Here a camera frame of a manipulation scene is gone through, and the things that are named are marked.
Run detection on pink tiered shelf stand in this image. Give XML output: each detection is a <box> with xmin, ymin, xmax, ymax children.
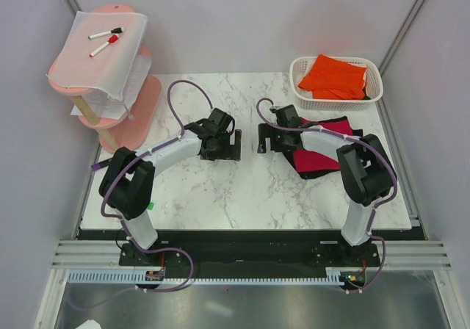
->
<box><xmin>47</xmin><ymin>4</ymin><xmax>162</xmax><ymax>153</ymax></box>

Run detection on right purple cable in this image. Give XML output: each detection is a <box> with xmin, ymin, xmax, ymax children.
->
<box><xmin>256</xmin><ymin>98</ymin><xmax>400</xmax><ymax>295</ymax></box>

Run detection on red t shirt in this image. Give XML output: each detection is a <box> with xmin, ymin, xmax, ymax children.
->
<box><xmin>292</xmin><ymin>120</ymin><xmax>354</xmax><ymax>173</ymax></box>

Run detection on red capped whiteboard marker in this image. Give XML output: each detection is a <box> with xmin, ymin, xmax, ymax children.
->
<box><xmin>89</xmin><ymin>34</ymin><xmax>120</xmax><ymax>58</ymax></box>

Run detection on white paper sheets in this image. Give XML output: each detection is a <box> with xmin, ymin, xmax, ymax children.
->
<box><xmin>84</xmin><ymin>54</ymin><xmax>152</xmax><ymax>120</ymax></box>

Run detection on purple capped marker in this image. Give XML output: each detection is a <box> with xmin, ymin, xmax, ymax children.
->
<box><xmin>91</xmin><ymin>158</ymin><xmax>112</xmax><ymax>171</ymax></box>

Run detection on white mesh cloth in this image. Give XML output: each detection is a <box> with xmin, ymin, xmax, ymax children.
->
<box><xmin>48</xmin><ymin>12</ymin><xmax>148</xmax><ymax>101</ymax></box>

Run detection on crumpled white paper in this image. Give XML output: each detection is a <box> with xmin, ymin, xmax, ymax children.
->
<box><xmin>76</xmin><ymin>319</ymin><xmax>101</xmax><ymax>329</ymax></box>

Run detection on black capped whiteboard marker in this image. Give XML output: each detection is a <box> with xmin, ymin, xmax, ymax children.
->
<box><xmin>88</xmin><ymin>27</ymin><xmax>125</xmax><ymax>40</ymax></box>

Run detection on white slotted cable duct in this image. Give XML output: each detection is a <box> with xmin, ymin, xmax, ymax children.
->
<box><xmin>67</xmin><ymin>269</ymin><xmax>344</xmax><ymax>286</ymax></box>

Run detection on orange t shirt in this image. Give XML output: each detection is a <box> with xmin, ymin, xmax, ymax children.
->
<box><xmin>298</xmin><ymin>54</ymin><xmax>366</xmax><ymax>101</ymax></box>

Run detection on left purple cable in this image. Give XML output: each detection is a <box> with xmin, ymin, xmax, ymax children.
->
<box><xmin>65</xmin><ymin>80</ymin><xmax>214</xmax><ymax>311</ymax></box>

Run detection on purple cable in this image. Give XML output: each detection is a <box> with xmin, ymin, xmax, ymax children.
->
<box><xmin>65</xmin><ymin>80</ymin><xmax>214</xmax><ymax>311</ymax></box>
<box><xmin>256</xmin><ymin>98</ymin><xmax>400</xmax><ymax>295</ymax></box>

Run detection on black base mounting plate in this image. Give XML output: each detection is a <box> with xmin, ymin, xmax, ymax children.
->
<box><xmin>119</xmin><ymin>231</ymin><xmax>380</xmax><ymax>278</ymax></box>

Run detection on black t shirt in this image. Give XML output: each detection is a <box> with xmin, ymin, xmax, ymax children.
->
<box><xmin>282</xmin><ymin>115</ymin><xmax>364</xmax><ymax>181</ymax></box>

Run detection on white plastic basket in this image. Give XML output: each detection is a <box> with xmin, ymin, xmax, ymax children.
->
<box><xmin>289</xmin><ymin>54</ymin><xmax>383</xmax><ymax>110</ymax></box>

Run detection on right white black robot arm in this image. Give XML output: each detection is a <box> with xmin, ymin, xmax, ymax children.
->
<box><xmin>256</xmin><ymin>104</ymin><xmax>397</xmax><ymax>266</ymax></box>

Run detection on aluminium frame rail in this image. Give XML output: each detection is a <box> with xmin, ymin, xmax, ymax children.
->
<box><xmin>52</xmin><ymin>240</ymin><xmax>452</xmax><ymax>271</ymax></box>

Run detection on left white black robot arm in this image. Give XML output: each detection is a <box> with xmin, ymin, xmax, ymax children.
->
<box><xmin>98</xmin><ymin>108</ymin><xmax>242</xmax><ymax>265</ymax></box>

